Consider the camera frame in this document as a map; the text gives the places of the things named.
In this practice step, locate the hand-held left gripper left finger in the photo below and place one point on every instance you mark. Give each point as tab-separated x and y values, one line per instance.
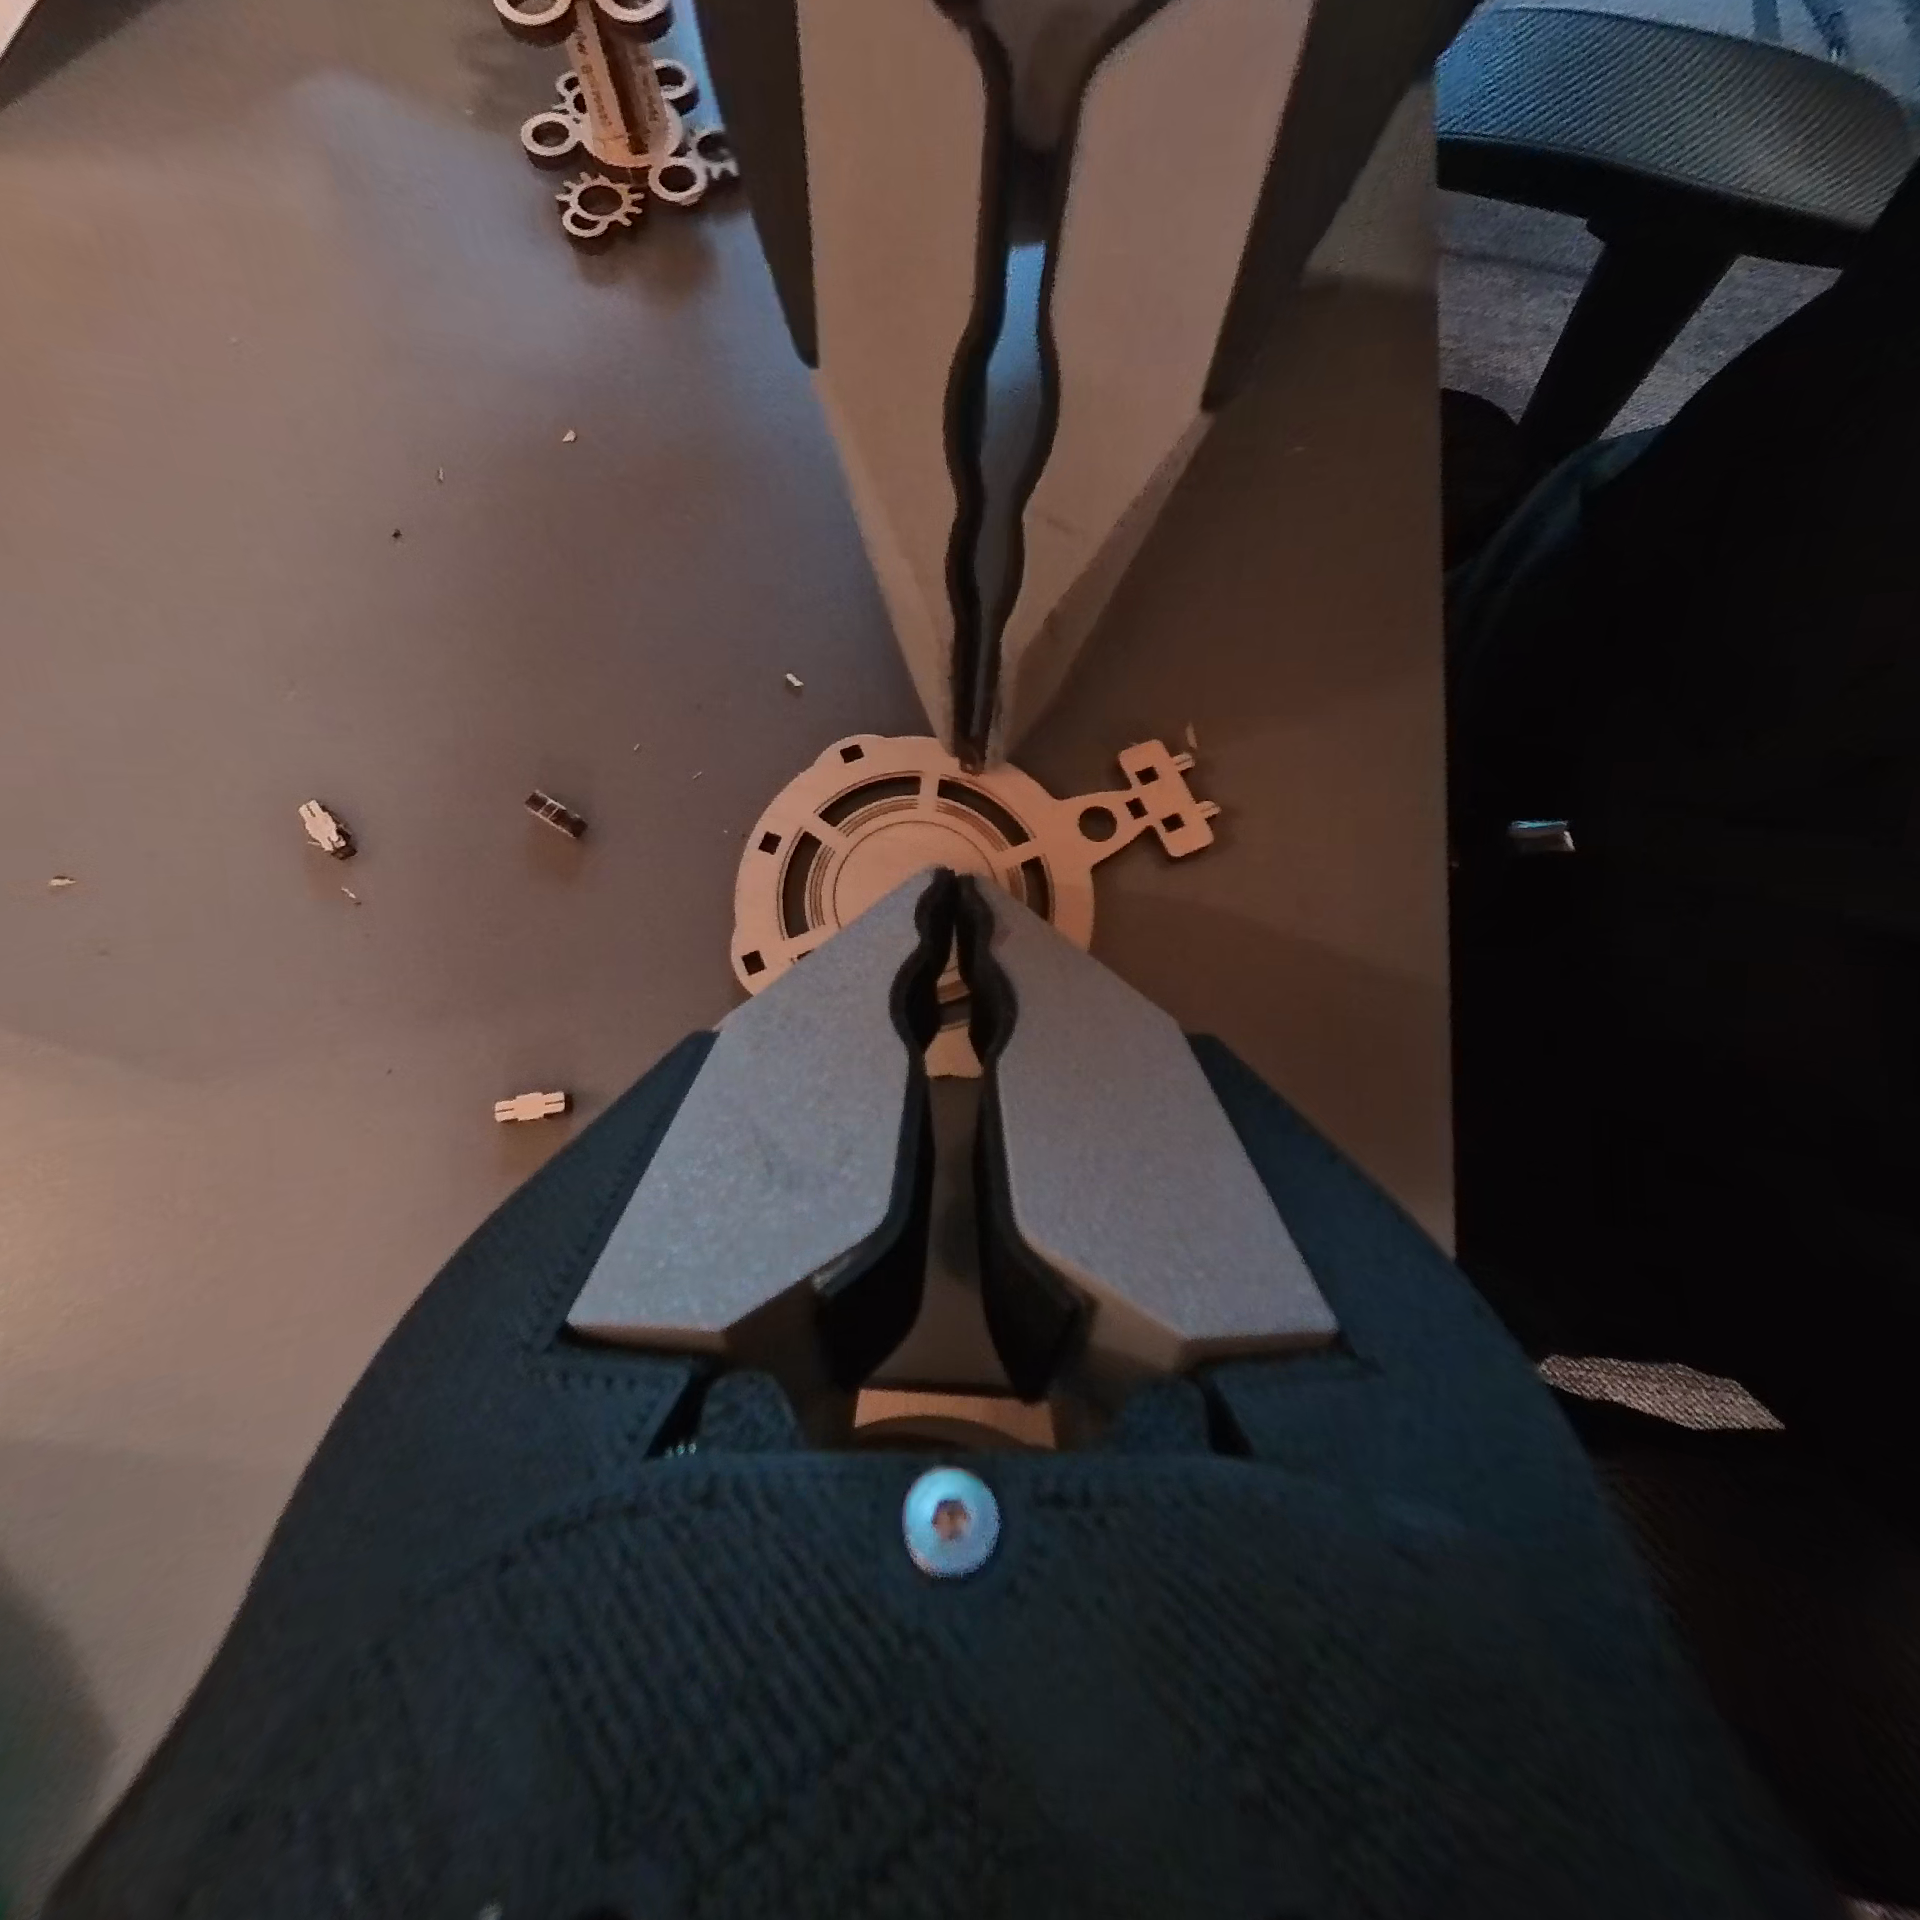
751	1154

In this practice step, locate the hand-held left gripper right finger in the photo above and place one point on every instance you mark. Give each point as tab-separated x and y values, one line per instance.
1142	1154

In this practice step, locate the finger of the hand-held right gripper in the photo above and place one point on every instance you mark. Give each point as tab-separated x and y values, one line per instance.
1185	225
886	299

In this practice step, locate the round wooden model part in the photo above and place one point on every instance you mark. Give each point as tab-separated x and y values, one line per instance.
820	839

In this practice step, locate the wooden gear model assembly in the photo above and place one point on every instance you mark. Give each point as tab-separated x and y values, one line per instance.
613	120

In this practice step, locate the small pale wooden peg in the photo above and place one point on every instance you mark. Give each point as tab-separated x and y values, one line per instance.
530	1107
325	827

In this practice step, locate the small dark wooden peg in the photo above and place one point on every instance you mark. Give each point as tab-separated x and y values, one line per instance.
557	814

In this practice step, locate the grey office chair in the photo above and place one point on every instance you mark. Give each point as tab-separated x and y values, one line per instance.
1652	105

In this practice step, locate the small grey buckle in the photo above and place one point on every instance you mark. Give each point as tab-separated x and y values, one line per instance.
1538	834

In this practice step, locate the dark bag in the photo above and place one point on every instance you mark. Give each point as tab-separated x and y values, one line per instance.
1694	902

